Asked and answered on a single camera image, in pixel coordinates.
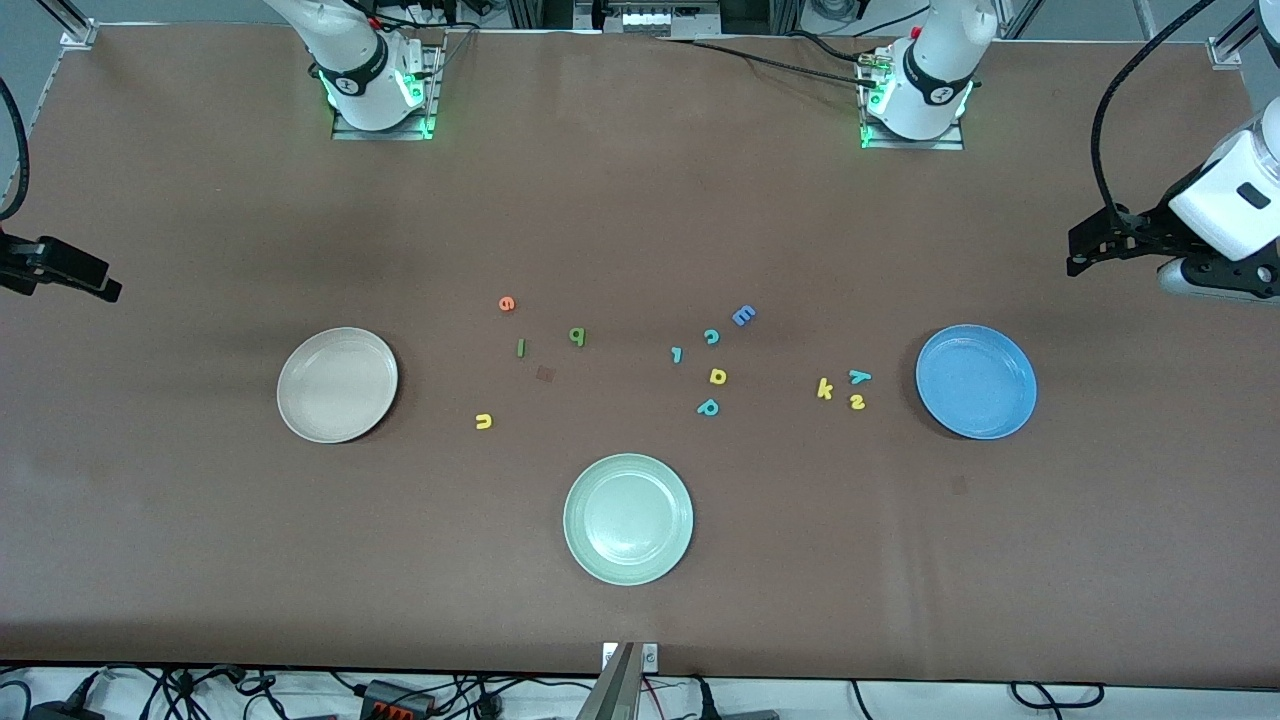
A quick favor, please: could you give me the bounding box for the left gripper silver cylinder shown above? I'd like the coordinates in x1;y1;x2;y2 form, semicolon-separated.
1158;256;1280;303

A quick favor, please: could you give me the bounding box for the blue plate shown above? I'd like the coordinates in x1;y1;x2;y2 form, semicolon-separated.
915;323;1038;441

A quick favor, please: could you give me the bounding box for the beige brown plate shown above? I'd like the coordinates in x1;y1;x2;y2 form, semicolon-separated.
276;327;400;444

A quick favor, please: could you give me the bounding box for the grey metal control box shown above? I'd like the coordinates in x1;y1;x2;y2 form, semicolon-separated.
575;0;721;39

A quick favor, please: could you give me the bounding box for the black orange power connector box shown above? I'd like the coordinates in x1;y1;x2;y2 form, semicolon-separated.
360;679;437;720

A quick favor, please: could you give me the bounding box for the pale green plate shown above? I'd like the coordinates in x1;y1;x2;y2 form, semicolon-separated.
562;453;695;587

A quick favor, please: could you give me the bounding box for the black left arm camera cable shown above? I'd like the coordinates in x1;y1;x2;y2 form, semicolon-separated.
1090;0;1217;236

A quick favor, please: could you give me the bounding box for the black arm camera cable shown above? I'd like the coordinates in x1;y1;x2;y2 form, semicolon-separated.
1090;0;1217;236
0;78;31;223

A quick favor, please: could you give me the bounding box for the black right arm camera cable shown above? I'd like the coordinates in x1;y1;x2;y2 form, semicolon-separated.
0;78;31;223

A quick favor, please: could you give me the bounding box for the aluminium frame corner bracket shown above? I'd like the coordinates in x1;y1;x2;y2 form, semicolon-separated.
40;0;101;49
1208;0;1263;69

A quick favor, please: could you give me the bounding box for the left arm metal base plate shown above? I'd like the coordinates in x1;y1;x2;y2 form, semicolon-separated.
860;40;967;153

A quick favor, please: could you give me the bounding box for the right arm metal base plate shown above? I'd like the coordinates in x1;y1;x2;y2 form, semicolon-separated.
331;38;447;142

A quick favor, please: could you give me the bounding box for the long black table cable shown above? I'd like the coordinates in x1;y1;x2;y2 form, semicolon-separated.
663;32;883;89

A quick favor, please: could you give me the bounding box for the grey metal camera mount bar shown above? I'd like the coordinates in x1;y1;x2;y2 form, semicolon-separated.
576;642;661;720

